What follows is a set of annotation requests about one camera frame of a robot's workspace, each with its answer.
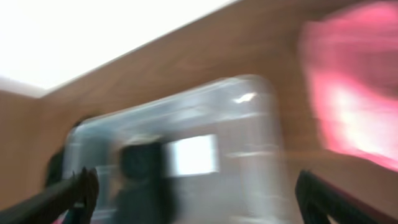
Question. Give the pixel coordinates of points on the pink printed t-shirt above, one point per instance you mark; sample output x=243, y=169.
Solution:
x=349, y=60

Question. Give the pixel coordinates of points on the black taped garment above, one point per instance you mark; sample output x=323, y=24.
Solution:
x=143, y=183

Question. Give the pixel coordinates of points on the clear plastic storage bin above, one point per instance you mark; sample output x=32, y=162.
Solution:
x=223, y=157

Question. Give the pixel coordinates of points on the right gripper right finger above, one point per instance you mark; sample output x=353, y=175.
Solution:
x=319, y=200

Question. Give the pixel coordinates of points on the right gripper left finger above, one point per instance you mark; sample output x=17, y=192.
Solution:
x=76, y=196

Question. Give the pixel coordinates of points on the white label in bin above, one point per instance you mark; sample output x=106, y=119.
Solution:
x=193, y=156

